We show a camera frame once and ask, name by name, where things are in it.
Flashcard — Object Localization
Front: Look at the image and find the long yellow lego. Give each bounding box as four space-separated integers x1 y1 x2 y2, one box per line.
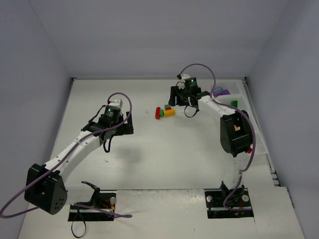
163 109 175 117

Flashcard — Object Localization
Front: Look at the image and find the red studded lego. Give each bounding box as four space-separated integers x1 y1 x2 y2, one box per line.
155 107 161 120

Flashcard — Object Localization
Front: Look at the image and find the purple square lego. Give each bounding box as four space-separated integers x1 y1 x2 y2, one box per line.
213 89 230 97

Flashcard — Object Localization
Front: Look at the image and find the purple oval lego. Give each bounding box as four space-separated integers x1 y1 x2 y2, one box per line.
213 87 223 95

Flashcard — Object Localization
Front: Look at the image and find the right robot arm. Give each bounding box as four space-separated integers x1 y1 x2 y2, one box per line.
168 74 253 190

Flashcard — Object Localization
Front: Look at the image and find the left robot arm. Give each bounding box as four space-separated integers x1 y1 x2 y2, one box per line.
24 102 134 215

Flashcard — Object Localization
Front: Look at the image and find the clear container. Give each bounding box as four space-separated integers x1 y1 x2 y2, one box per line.
209 80 273 170

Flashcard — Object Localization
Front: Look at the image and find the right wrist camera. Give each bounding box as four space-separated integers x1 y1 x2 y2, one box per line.
177 74 190 82

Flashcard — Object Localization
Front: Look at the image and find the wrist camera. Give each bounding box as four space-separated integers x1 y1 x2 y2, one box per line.
108 99 123 110
177 74 190 82

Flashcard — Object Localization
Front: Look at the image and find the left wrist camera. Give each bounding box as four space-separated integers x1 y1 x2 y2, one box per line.
108 99 123 110

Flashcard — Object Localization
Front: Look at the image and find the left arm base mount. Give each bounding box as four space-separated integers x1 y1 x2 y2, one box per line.
68 181 116 222

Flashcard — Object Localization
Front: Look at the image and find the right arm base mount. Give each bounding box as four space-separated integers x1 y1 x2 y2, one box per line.
204 183 254 219

